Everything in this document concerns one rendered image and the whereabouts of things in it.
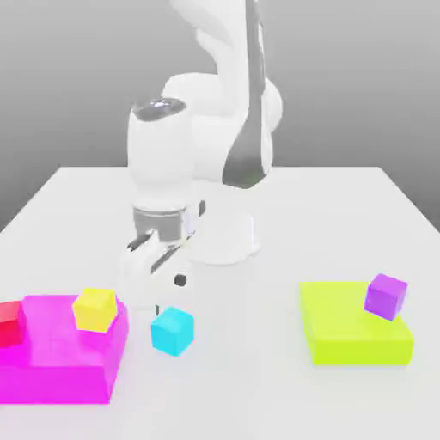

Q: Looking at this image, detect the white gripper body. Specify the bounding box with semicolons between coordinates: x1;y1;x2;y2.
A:
118;230;194;311

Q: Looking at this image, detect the small yellow cube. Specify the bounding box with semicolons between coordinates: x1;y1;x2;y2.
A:
72;287;119;334

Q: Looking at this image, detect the small cyan cube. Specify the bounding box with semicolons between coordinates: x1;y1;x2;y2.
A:
150;306;196;358

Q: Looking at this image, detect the small red cube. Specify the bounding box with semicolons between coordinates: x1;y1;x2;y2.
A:
0;300;28;349

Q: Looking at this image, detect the small purple cube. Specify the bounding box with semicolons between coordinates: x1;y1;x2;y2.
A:
364;272;409;322

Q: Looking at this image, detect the large magenta box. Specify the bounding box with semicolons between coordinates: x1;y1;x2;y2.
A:
0;294;131;406

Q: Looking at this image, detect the large lime box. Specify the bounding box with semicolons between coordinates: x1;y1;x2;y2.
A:
297;281;416;366

